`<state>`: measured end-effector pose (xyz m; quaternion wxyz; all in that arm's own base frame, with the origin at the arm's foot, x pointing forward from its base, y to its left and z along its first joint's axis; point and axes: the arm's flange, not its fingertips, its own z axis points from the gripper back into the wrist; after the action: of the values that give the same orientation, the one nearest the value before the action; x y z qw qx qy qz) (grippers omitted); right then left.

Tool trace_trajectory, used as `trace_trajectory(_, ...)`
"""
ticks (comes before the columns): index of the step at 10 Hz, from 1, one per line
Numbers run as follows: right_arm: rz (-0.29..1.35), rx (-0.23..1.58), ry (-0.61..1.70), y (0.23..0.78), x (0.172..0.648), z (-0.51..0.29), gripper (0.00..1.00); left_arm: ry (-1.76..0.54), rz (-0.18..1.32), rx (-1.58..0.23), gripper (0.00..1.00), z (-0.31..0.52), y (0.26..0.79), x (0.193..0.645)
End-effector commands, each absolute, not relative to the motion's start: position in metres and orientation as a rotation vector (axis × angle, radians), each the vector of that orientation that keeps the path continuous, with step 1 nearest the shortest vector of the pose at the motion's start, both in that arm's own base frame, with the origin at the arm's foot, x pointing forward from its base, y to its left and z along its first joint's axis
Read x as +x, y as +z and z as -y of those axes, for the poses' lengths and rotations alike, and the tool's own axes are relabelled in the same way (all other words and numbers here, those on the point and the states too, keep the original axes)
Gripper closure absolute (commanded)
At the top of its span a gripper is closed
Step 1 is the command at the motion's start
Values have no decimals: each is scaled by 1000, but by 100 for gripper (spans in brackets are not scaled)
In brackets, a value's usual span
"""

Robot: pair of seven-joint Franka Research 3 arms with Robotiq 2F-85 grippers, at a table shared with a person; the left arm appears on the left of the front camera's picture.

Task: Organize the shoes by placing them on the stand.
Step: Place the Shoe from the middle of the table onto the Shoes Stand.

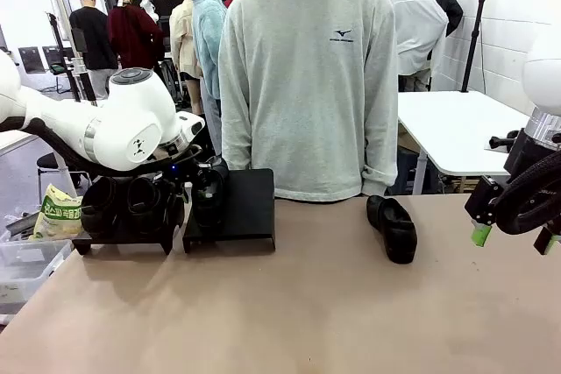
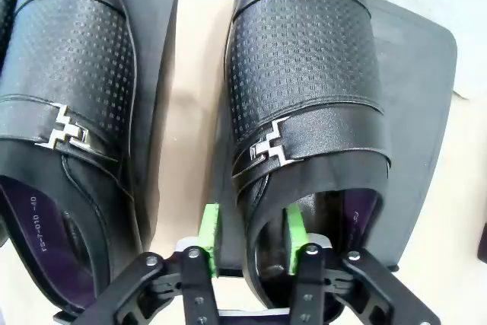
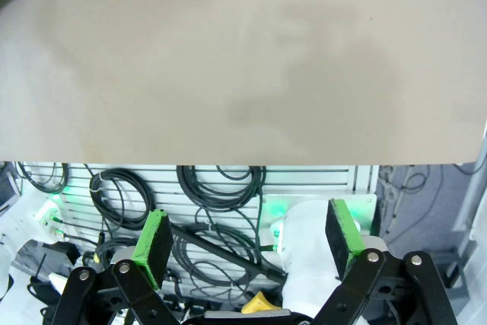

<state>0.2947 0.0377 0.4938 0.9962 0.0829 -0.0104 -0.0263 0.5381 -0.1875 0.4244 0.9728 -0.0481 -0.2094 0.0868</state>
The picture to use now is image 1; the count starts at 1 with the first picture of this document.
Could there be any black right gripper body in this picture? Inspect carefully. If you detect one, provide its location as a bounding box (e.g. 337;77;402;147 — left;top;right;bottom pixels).
502;127;561;187

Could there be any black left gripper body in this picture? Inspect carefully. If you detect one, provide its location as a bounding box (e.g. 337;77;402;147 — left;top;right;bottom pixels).
191;153;230;187

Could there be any black buckle strap shoe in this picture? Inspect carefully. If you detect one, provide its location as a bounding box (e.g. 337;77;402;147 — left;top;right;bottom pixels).
366;194;418;265
191;163;230;242

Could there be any person's right forearm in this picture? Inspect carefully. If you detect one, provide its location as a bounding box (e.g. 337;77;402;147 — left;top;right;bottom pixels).
220;97;256;172

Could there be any person's left forearm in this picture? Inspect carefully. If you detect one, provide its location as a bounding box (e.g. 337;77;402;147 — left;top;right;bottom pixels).
361;97;400;196

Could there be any wide black shoe stand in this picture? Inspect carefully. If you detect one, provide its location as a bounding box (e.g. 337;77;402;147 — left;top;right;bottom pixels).
181;167;277;256

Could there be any black tripod stand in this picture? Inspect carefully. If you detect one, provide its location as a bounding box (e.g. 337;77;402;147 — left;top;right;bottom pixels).
459;0;490;94

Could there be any black light stand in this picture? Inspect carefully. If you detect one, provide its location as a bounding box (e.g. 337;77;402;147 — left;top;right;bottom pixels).
46;12;87;103

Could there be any large white table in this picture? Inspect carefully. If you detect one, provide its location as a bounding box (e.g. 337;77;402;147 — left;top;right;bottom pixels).
396;90;534;196

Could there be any person in grey sweatshirt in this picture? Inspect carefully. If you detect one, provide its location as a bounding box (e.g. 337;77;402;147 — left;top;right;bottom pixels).
217;0;400;203

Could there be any mannequin in cream jacket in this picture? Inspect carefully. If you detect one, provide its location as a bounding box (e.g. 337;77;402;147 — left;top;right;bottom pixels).
169;0;205;116

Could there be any mannequin in light blue top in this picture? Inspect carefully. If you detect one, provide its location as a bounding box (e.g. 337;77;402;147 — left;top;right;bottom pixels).
191;0;229;157

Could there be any silver and black pole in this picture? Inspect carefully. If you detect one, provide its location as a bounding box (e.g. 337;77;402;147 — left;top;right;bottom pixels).
72;57;98;107

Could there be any mannequin in maroon sweater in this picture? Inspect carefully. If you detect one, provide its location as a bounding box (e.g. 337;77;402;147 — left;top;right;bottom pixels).
107;0;167;72

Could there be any yellow green snack bag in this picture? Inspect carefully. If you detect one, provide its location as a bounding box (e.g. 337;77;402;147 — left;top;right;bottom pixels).
29;183;85;242

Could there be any black metal chair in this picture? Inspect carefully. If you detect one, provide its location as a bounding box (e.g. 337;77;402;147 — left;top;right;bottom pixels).
37;152;94;192

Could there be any mannequin in white shirt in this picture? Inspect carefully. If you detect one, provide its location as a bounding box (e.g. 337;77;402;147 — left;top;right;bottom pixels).
387;0;451;93

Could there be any person in black clothes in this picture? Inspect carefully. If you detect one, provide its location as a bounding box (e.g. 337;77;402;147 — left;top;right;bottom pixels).
68;0;120;102

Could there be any black office chair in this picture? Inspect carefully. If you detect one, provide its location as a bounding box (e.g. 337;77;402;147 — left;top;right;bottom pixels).
17;46;47;74
42;45;71;76

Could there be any small white table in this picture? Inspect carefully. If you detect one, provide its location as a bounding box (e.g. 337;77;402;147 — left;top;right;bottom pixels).
0;128;41;157

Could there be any clear plastic bin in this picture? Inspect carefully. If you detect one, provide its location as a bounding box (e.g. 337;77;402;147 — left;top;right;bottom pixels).
0;237;74;306

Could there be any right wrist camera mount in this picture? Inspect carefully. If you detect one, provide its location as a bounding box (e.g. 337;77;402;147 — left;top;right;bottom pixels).
484;130;526;155

